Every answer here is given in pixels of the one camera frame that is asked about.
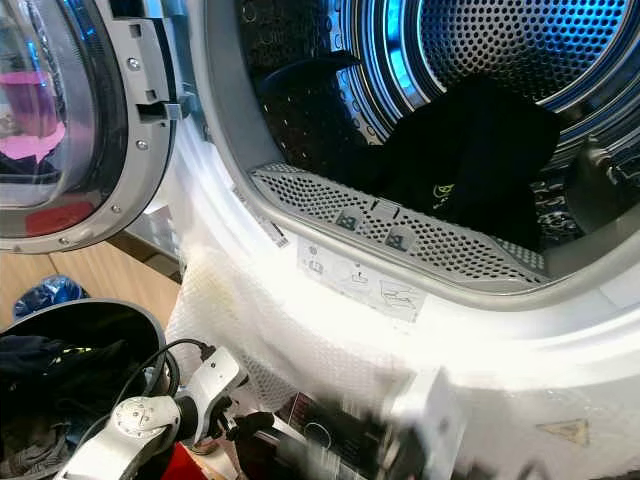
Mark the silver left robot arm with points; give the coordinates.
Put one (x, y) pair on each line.
(140, 425)

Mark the white washing machine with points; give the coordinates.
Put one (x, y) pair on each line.
(360, 350)

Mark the red object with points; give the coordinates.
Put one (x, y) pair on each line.
(180, 465)

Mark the dark glossy appliance control panel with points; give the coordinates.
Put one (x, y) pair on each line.
(320, 435)

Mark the black round laundry bucket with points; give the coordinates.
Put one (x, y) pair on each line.
(130, 315)

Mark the white instruction sticker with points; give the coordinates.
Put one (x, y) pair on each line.
(360, 275)

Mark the white barcode label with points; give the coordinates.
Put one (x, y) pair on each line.
(260, 215)

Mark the dark navy garment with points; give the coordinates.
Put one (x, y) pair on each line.
(40, 365)

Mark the blue plastic bag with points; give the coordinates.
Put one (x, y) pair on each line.
(50, 295)

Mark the grey perforated lint filter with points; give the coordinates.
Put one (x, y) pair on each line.
(350, 205)

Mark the round glass washer door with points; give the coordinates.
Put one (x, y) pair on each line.
(150, 170)

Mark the red door sticker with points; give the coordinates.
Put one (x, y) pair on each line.
(55, 215)

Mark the triangle warning sticker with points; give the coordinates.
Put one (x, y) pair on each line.
(565, 430)

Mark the black garment with yellow logo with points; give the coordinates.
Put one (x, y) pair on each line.
(470, 160)

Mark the black drum paddle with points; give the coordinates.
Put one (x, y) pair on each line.
(600, 185)
(300, 75)

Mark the perforated steel washer drum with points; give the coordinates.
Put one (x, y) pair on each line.
(490, 40)

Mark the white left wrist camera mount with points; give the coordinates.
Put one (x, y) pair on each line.
(215, 385)

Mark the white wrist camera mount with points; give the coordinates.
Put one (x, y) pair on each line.
(215, 385)
(430, 420)

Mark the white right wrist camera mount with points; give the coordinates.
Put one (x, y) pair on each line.
(430, 420)

